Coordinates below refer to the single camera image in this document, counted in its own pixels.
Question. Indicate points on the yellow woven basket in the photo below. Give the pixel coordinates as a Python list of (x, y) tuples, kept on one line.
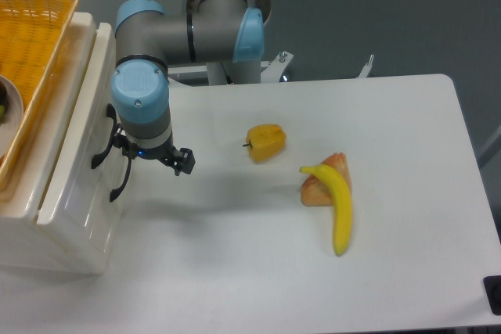
[(32, 32)]

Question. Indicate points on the white bowl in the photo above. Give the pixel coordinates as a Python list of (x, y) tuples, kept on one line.
[(12, 111)]

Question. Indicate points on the white lower drawer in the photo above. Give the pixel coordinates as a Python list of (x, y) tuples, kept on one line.
[(116, 181)]

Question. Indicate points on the black corner table clamp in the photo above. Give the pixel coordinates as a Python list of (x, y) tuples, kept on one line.
[(492, 286)]

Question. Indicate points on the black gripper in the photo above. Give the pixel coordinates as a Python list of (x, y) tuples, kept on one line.
[(182, 161)]

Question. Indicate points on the yellow banana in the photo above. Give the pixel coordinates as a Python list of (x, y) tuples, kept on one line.
[(340, 195)]

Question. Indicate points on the white metal bracket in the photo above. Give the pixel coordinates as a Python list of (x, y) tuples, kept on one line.
[(366, 69)]

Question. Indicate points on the pink apple slice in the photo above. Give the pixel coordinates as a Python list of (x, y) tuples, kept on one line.
[(314, 193)]

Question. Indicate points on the white drawer cabinet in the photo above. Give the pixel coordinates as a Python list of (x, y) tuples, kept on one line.
[(23, 242)]

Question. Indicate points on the yellow bell pepper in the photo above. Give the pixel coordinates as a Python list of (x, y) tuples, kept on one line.
[(265, 141)]

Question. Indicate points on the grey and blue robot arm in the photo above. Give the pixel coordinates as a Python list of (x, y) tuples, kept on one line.
[(148, 42)]

